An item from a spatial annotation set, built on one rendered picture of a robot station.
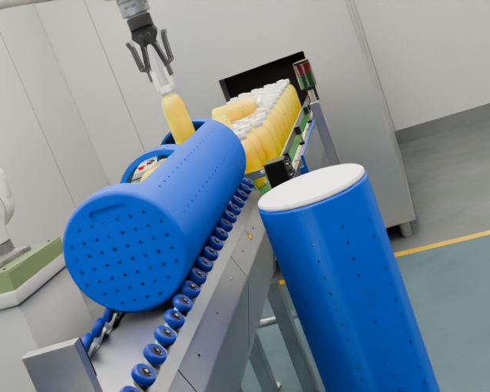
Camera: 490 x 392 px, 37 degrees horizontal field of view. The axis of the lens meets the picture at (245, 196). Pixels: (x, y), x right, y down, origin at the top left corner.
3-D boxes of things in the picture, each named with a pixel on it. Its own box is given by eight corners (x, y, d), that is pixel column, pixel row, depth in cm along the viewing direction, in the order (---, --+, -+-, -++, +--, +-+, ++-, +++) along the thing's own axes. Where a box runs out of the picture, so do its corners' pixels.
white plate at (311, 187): (385, 165, 177) (386, 169, 177) (328, 161, 202) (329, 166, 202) (287, 212, 168) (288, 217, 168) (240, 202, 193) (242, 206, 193)
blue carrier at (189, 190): (89, 327, 168) (41, 211, 162) (178, 211, 251) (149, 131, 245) (205, 296, 162) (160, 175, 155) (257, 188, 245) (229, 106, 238)
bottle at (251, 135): (275, 172, 280) (258, 126, 276) (261, 180, 276) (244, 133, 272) (264, 173, 286) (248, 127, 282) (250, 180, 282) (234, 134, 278)
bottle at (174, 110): (177, 153, 230) (155, 97, 225) (180, 148, 237) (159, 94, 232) (198, 146, 229) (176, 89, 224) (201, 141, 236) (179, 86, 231)
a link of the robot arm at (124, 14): (139, -9, 216) (147, 12, 217) (148, -9, 225) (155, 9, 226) (111, 3, 218) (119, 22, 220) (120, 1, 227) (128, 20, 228)
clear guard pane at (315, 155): (344, 275, 280) (302, 157, 269) (347, 213, 354) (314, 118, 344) (344, 275, 280) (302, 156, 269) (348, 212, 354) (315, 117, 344)
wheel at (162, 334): (149, 337, 142) (155, 330, 141) (155, 327, 146) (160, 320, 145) (169, 350, 142) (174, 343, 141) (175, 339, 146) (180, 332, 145)
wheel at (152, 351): (138, 357, 134) (144, 348, 134) (145, 345, 139) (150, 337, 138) (159, 370, 135) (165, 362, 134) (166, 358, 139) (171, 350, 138)
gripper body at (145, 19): (120, 21, 220) (132, 50, 222) (146, 11, 218) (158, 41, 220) (128, 19, 227) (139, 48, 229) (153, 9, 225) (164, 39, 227)
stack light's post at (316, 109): (397, 360, 300) (309, 104, 276) (397, 355, 303) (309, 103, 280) (407, 358, 299) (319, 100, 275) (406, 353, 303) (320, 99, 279)
